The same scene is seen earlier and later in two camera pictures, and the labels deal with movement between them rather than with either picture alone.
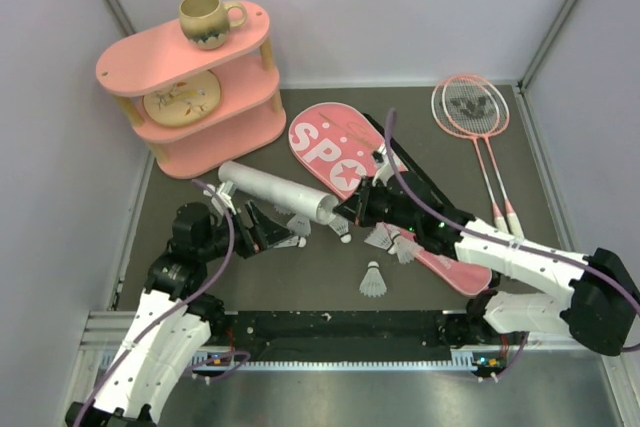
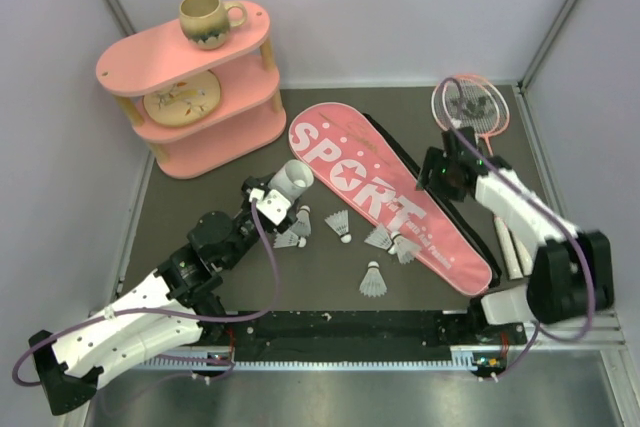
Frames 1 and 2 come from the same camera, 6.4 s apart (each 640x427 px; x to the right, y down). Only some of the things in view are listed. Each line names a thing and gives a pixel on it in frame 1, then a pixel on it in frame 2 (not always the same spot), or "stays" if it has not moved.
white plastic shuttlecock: (373, 283) stays
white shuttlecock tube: (281, 192) -> (291, 179)
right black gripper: (357, 207) -> (433, 160)
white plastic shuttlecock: (296, 241) stays
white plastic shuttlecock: (299, 225) stays
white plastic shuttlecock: (340, 225) stays
